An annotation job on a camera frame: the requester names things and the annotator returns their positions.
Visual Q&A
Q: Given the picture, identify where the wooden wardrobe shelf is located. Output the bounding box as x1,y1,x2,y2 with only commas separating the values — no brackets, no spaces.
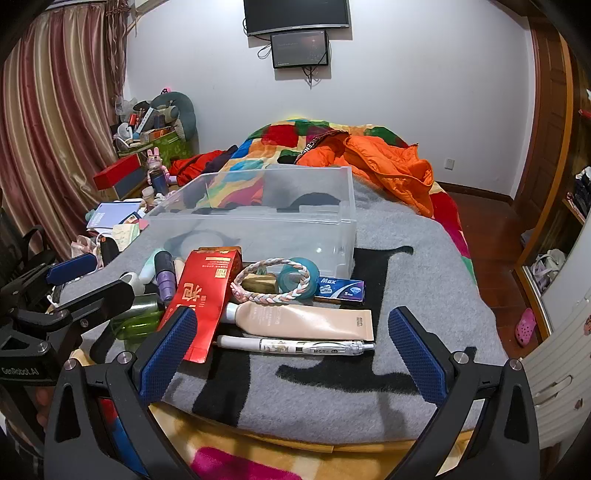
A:
516,46,591,325

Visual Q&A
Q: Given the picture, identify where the small blue box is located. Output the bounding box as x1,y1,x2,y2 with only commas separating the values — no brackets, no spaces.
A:
314,277,366,304

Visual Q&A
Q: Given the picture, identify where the wooden block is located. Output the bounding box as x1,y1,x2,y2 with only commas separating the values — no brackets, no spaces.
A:
237,272,279,297

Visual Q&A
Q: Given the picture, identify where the striped curtain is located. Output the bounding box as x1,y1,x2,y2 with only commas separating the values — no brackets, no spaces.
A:
0,0,131,260

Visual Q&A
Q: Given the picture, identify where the grey blanket with black pattern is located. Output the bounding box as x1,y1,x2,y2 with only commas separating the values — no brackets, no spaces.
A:
55,178,509,447

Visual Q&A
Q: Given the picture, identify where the teal tape roll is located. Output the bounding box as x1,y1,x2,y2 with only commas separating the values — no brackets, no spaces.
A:
277,258,320,302

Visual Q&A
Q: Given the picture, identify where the dark grey box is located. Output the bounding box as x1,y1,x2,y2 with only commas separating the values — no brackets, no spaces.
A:
113,168,151,201

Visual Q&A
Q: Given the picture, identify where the green cardboard box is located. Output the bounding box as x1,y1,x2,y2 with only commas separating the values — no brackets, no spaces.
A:
117,130,193,161

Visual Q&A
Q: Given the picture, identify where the clear plastic storage box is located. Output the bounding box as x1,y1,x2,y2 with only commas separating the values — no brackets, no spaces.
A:
142,165,359,283

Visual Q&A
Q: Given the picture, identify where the pink clog shoe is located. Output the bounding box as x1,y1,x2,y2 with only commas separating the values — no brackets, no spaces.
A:
514,308,537,348

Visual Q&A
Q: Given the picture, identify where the green bottle with black cap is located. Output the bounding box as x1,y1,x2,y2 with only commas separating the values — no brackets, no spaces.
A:
110,294,163,341

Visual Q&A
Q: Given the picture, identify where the white pen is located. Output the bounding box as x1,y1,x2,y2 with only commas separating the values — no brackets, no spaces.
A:
216,335,376,357

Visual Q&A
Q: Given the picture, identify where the red cloth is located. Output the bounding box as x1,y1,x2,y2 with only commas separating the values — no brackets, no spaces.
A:
167,148,239,186

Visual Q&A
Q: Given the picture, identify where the blue notebook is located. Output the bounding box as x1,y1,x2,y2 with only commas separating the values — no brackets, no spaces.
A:
86,198,147,230

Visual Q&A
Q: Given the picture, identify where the red foil packet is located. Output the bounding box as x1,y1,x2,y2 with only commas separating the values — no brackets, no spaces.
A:
157,247,244,364

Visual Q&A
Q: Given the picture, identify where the white wardrobe door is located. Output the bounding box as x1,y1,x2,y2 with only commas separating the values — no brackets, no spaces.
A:
521,220,591,449

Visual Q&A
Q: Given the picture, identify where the pink white braided bracelet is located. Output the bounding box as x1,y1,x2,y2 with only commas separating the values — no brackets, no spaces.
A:
230,258,320,306

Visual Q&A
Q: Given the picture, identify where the wooden door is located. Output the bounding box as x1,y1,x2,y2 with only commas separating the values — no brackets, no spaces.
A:
512,25,574,214

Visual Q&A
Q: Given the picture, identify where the small black wall screen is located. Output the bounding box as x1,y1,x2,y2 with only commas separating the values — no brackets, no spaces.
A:
270,29,332,70

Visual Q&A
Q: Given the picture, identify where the purple bottle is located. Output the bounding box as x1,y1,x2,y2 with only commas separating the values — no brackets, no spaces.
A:
154,250,179,304

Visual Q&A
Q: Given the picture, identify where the white bag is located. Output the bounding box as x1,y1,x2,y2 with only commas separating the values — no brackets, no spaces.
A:
529,248,567,293

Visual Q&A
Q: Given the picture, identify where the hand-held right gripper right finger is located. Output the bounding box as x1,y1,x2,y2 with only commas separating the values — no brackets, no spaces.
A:
388,306,542,480

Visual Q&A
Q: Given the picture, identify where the pink rabbit bottle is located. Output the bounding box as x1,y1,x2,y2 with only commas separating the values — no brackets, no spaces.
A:
146,146,171,196

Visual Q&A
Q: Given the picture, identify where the dark purple cloth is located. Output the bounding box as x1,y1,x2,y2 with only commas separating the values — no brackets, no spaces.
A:
202,156,232,175

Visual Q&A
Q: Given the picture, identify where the colourful patchwork quilt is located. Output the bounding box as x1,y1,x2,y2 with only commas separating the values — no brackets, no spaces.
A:
205,119,477,283

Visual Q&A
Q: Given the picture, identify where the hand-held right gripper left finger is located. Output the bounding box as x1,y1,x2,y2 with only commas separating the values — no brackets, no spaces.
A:
44,306,199,480

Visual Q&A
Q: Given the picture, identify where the black wall television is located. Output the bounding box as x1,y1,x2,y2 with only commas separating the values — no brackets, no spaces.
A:
243,0,352,37

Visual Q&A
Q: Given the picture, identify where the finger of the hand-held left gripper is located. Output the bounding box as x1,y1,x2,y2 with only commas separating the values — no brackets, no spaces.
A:
0,253,99,311
14,278,136,357

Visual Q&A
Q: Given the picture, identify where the pale green tube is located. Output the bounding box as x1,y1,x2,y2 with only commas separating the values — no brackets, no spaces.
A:
137,249,162,285

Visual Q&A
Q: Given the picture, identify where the black cable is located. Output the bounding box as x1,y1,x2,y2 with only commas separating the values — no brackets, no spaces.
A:
301,65,325,89
242,17,274,60

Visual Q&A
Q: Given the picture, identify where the orange padded jacket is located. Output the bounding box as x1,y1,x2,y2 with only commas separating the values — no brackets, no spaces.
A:
294,130,435,219

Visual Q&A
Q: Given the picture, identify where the beige cream tube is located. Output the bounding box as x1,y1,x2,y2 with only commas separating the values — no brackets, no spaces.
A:
221,302,375,343

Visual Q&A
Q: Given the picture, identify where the red box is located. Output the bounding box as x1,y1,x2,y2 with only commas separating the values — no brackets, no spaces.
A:
93,153,144,191

